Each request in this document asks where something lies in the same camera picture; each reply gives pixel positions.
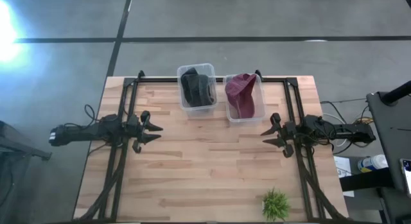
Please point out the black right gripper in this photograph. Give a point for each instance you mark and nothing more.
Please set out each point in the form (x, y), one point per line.
(290, 132)

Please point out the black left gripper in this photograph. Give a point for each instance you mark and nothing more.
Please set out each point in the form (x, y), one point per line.
(133, 129)

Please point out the maroon baseball cap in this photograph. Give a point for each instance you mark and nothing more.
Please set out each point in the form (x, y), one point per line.
(241, 94)

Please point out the black cloth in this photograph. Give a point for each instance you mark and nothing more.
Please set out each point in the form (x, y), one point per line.
(197, 87)

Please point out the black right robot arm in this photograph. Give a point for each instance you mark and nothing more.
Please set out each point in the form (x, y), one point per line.
(334, 131)

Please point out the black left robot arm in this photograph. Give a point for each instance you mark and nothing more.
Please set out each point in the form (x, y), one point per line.
(90, 131)

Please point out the clear plastic bin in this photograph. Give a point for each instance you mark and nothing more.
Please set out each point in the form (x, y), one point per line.
(260, 102)
(196, 110)

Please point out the small green artificial plant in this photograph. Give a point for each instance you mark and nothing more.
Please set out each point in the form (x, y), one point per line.
(275, 205)

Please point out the white paper sheet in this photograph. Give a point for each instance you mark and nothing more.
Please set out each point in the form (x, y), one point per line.
(343, 169)

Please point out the white wipes canister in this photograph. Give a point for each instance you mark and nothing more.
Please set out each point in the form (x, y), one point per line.
(372, 163)

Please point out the grey cart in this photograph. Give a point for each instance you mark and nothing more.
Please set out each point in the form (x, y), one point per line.
(391, 131)

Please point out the black pole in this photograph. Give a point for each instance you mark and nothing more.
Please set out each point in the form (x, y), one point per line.
(396, 94)

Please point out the smartphone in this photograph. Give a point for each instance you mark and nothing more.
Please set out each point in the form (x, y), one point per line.
(406, 176)

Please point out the black metal table frame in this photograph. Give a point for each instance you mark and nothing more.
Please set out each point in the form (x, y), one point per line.
(289, 99)

